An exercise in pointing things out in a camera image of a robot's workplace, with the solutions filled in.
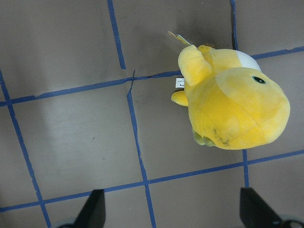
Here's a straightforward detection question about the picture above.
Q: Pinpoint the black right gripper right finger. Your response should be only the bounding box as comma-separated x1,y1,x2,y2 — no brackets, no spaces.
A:
239,188,283,228

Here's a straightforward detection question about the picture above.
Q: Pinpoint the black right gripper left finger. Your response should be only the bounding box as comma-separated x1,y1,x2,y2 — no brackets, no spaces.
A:
73,190,105,228

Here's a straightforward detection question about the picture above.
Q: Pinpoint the yellow plush toy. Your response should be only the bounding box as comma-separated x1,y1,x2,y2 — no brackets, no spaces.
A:
171,35,290,150

